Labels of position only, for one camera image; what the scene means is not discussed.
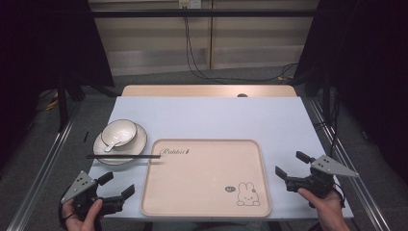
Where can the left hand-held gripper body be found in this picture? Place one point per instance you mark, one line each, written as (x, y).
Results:
(84, 192)

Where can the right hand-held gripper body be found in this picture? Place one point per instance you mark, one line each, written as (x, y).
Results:
(320, 179)

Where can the person's left hand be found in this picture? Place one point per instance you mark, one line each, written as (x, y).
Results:
(81, 218)

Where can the person's right hand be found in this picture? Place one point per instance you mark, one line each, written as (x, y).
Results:
(327, 208)

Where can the black chopstick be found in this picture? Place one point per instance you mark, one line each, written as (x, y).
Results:
(128, 155)

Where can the white ceramic spoon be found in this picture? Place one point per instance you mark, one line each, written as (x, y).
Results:
(112, 146)

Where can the white plate with dark rim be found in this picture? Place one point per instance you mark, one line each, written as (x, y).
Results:
(134, 146)

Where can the small black stick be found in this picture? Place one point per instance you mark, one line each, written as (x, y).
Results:
(86, 136)

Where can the white bowl with dark rim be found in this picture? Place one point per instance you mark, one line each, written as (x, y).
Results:
(122, 130)

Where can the beige tray with rabbit print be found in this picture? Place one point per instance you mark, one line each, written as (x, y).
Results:
(205, 179)

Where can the black metal stand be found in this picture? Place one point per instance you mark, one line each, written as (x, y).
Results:
(62, 102)

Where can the white table cover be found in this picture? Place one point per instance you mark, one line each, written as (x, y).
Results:
(208, 118)

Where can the black curtain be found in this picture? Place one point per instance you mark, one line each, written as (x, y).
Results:
(38, 48)
(369, 64)

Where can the wooden table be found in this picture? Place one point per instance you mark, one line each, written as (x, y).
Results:
(192, 90)

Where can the black horizontal bar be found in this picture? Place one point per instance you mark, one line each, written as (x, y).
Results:
(205, 13)

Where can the metal floor rail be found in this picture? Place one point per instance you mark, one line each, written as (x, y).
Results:
(41, 166)
(349, 160)

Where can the white wall socket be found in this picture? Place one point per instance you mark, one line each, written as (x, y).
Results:
(190, 3)

